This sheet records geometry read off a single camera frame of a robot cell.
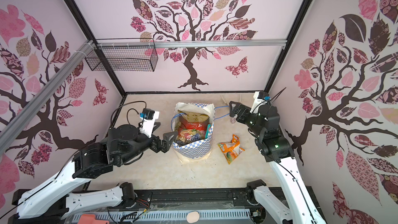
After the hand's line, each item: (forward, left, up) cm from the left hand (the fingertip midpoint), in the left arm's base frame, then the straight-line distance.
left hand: (168, 131), depth 59 cm
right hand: (+13, -29, +2) cm, 32 cm away
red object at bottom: (-26, +36, -31) cm, 54 cm away
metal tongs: (+46, -30, -32) cm, 63 cm away
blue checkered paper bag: (-2, -11, -15) cm, 19 cm away
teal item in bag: (+14, -17, -19) cm, 29 cm away
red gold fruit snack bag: (+14, -8, -19) cm, 25 cm away
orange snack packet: (+5, -30, -28) cm, 41 cm away
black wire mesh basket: (+56, +33, -1) cm, 65 cm away
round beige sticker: (-25, -9, -33) cm, 42 cm away
